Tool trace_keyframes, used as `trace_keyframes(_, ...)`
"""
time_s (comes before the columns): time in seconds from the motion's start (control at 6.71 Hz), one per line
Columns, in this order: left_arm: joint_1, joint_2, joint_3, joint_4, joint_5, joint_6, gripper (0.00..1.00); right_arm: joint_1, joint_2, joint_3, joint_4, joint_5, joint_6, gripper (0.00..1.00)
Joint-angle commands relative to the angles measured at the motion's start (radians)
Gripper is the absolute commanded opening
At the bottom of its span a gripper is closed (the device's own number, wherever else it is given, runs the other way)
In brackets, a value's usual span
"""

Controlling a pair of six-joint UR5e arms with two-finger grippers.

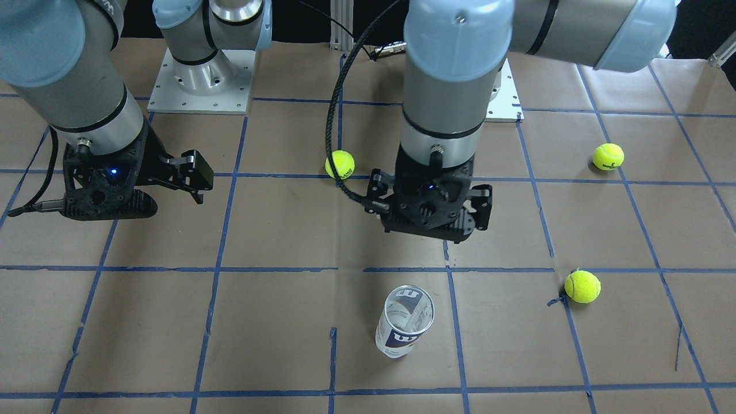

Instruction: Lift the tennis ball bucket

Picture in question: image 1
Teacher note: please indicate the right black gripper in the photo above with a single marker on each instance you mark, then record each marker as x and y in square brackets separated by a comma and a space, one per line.
[151, 156]

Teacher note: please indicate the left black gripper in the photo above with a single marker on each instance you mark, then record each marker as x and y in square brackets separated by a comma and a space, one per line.
[480, 198]

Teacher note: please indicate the Wilson tennis ball can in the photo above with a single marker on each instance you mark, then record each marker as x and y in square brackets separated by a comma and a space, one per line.
[408, 312]

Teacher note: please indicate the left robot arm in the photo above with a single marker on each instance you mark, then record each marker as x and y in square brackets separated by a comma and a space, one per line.
[455, 52]

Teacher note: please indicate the tennis ball at centre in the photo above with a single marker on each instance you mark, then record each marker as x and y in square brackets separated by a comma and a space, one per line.
[339, 165]

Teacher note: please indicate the tennis ball front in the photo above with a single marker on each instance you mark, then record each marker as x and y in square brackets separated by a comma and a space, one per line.
[582, 286]

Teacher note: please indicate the tennis ball near base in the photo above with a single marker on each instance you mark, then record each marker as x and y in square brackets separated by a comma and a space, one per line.
[608, 156]

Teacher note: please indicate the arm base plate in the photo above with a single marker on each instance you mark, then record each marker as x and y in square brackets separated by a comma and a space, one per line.
[504, 104]
[221, 86]

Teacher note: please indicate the aluminium frame post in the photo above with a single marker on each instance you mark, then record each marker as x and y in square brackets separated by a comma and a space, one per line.
[341, 38]

